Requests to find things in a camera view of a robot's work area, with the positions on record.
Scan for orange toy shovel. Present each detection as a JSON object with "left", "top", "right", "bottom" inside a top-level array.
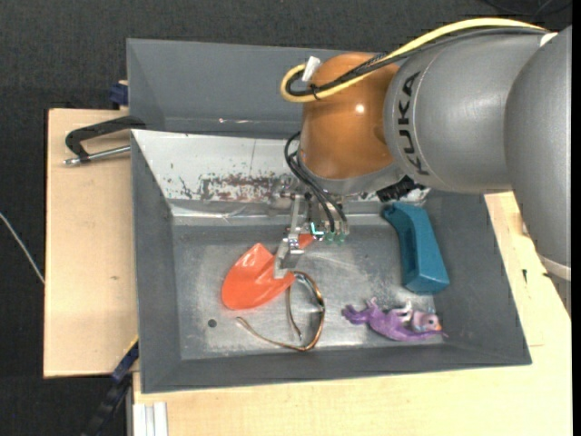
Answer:
[{"left": 220, "top": 233, "right": 317, "bottom": 312}]

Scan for brown-framed clear sunglasses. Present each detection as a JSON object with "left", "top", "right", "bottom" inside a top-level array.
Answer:
[{"left": 235, "top": 269, "right": 327, "bottom": 353}]

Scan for grey metal bin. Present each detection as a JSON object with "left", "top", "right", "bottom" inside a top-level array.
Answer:
[{"left": 125, "top": 37, "right": 533, "bottom": 394}]

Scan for purple toy animal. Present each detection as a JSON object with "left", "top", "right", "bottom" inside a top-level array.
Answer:
[{"left": 340, "top": 296, "right": 449, "bottom": 344}]

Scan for pale cardboard board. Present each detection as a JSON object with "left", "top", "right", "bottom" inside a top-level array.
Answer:
[{"left": 43, "top": 107, "right": 140, "bottom": 379}]

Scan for black cylinder on white bracket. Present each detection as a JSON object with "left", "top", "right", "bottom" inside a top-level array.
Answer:
[{"left": 375, "top": 175, "right": 431, "bottom": 204}]

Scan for teal blue plastic handle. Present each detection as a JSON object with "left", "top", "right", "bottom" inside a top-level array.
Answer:
[{"left": 380, "top": 201, "right": 451, "bottom": 296}]

